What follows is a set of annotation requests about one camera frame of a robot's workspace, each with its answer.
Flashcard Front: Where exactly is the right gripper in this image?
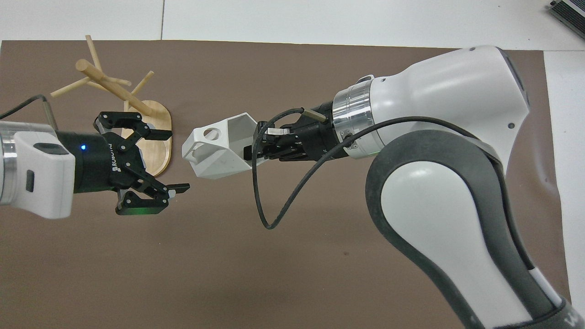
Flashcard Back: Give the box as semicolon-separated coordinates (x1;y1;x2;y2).
244;101;352;163

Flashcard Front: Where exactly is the black cable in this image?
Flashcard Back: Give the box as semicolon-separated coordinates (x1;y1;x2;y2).
0;95;59;132
250;107;501;230

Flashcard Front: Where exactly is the white geometric cup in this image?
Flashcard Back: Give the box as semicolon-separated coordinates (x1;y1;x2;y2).
181;112;264;180

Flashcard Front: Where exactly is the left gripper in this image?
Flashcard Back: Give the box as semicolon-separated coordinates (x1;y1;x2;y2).
57;111;191;216

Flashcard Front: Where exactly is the wooden cup rack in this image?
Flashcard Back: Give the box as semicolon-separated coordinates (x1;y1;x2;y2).
50;35;173;177

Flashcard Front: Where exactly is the grey ribbed box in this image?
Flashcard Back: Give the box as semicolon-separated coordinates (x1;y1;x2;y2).
548;0;585;28

